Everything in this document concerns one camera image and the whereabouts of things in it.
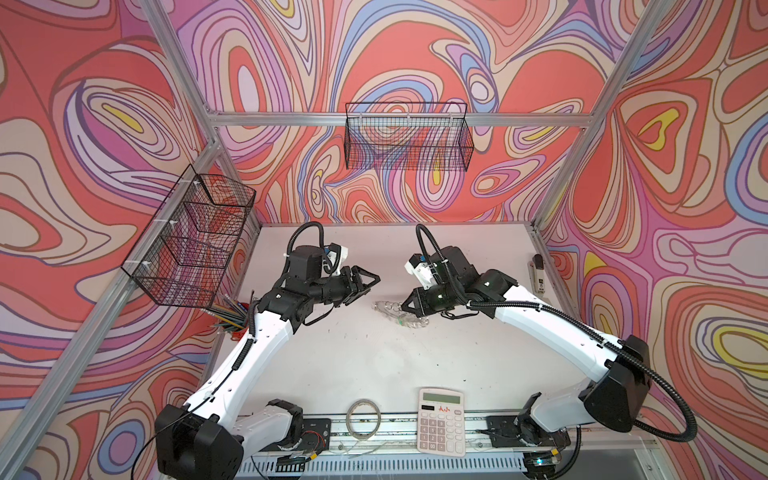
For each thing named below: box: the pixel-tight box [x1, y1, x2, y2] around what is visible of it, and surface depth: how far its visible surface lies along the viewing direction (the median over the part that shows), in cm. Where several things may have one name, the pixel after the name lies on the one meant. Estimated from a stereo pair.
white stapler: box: [532, 254, 546, 297], surface depth 103 cm
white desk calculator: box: [417, 387, 466, 457], surface depth 75 cm
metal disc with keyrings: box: [372, 301, 429, 328], surface depth 80 cm
